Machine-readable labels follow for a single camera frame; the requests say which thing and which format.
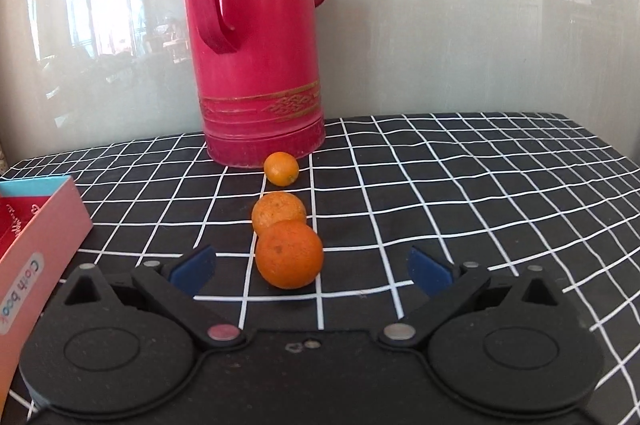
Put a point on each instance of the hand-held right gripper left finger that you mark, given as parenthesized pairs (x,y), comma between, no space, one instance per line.
(192,269)

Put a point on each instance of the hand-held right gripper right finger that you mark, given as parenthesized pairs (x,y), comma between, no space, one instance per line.
(431,274)

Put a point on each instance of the large mandarin orange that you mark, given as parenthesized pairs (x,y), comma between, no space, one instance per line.
(290,255)

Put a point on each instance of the pale mandarin orange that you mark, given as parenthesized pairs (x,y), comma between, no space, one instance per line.
(277,211)

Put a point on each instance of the small kumquat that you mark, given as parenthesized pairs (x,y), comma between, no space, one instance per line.
(281,168)

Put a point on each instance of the colourful cardboard box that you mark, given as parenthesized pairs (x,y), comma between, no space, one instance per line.
(35,255)

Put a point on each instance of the black white checked tablecloth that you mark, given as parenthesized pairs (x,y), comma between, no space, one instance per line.
(450,215)

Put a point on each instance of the red thermos flask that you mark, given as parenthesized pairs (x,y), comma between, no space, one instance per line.
(255,55)

